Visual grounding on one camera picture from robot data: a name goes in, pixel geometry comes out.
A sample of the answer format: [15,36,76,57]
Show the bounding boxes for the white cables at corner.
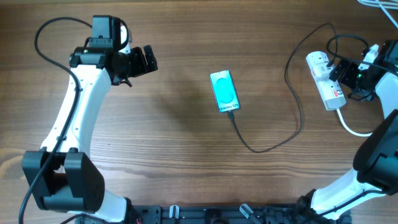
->
[356,0,398,29]

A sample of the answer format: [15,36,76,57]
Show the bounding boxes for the white power strip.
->
[306,51,346,111]

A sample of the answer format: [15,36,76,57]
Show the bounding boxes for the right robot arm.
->
[287,40,397,223]

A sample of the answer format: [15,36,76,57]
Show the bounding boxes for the white charger plug adapter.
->
[312,64,333,82]

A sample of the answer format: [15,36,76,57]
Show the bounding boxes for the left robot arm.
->
[22,15,158,223]

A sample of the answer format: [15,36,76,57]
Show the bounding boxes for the black USB charging cable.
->
[228,22,338,154]

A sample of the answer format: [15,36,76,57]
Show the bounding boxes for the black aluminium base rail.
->
[75,203,352,224]

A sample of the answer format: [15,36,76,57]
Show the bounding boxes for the teal screen Galaxy smartphone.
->
[210,70,240,113]

